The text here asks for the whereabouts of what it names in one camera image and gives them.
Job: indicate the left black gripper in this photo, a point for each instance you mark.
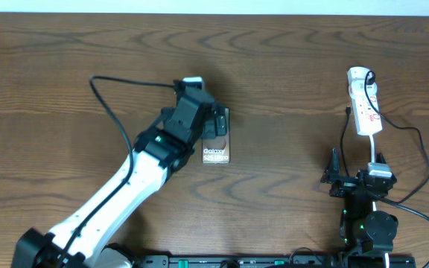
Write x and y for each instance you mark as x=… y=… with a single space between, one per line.
x=215 y=123

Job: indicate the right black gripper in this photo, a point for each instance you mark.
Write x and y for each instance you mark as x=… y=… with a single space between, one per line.
x=344 y=184

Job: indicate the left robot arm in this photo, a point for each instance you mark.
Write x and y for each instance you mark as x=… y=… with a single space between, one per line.
x=158 y=152

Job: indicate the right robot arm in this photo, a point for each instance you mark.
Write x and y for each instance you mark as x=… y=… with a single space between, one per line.
x=368 y=233

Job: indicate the white power strip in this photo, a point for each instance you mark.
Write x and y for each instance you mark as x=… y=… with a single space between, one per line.
x=362 y=91

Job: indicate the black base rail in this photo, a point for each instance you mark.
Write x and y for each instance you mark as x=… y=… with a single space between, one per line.
x=302 y=260

